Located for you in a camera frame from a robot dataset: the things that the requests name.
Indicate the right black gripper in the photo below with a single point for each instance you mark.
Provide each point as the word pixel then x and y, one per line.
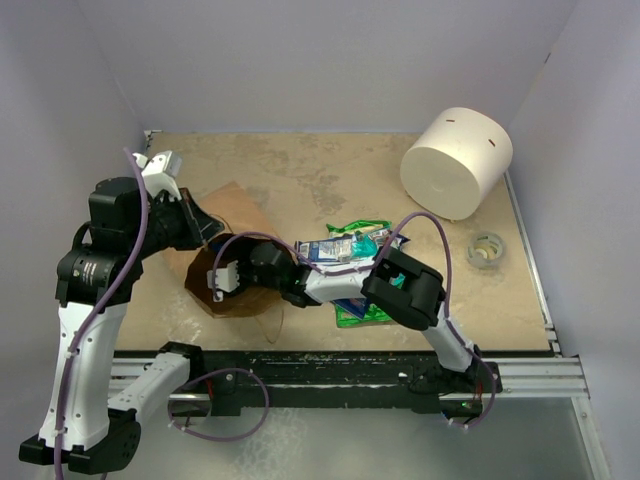
pixel 242 264

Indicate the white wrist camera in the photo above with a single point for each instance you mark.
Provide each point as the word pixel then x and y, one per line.
pixel 159 173
pixel 223 281

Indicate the green Chuba chips bag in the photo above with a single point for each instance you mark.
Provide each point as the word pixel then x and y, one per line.
pixel 374 315

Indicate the brown paper bag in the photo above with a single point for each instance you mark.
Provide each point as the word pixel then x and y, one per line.
pixel 250 320

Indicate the white cylindrical container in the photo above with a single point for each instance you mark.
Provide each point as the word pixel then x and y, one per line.
pixel 455 163

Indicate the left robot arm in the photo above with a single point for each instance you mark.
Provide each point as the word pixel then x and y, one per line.
pixel 85 430

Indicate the black aluminium frame rail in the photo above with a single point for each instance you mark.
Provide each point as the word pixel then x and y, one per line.
pixel 369 380

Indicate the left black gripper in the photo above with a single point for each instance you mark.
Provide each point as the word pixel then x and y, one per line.
pixel 197 230

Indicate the teal snack packet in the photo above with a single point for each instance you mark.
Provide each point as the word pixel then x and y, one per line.
pixel 365 246

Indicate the blue white snack packet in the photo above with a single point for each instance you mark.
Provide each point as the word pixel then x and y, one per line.
pixel 381 236

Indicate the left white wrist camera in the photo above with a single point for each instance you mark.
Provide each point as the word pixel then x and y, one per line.
pixel 159 173

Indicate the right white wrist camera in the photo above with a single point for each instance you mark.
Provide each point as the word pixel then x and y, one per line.
pixel 223 281

